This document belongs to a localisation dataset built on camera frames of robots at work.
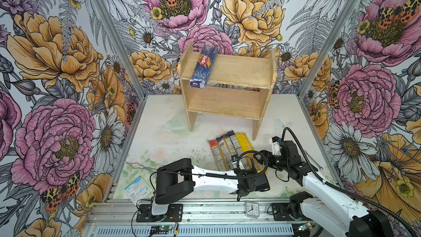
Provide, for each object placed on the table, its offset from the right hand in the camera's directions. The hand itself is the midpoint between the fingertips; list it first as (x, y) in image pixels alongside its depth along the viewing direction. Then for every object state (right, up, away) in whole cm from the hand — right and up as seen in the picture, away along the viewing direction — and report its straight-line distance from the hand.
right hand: (258, 162), depth 83 cm
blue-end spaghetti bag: (-12, +6, +7) cm, 15 cm away
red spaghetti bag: (-21, +3, +6) cm, 22 cm away
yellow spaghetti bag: (-4, +6, +10) cm, 12 cm away
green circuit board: (-43, -24, -12) cm, 51 cm away
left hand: (-7, -8, -3) cm, 11 cm away
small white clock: (-5, -18, -9) cm, 21 cm away
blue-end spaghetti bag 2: (-10, +3, -9) cm, 13 cm away
